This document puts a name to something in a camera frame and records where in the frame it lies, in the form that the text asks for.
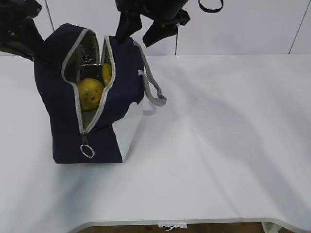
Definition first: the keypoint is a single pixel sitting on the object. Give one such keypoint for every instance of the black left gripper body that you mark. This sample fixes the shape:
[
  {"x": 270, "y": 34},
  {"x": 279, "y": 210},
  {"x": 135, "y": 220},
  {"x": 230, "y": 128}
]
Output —
[{"x": 14, "y": 19}]

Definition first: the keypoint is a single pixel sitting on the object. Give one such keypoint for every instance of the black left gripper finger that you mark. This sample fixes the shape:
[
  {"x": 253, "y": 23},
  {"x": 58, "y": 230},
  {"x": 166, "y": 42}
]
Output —
[
  {"x": 40, "y": 50},
  {"x": 18, "y": 48}
]

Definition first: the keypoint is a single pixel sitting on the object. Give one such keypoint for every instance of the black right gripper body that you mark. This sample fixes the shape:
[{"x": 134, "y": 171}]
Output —
[{"x": 162, "y": 11}]

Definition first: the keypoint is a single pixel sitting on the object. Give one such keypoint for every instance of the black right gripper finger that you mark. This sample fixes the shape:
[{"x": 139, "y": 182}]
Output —
[
  {"x": 158, "y": 31},
  {"x": 129, "y": 23}
]

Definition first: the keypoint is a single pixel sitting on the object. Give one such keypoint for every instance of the yellow round fruit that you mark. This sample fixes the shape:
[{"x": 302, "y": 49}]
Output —
[{"x": 90, "y": 93}]

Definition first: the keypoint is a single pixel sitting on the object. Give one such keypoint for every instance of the navy blue lunch bag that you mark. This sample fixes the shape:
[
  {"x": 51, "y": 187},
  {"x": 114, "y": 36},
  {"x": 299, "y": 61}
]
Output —
[{"x": 105, "y": 134}]

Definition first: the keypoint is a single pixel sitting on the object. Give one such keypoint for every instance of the yellow banana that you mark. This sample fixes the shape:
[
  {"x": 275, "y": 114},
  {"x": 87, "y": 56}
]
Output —
[{"x": 106, "y": 73}]

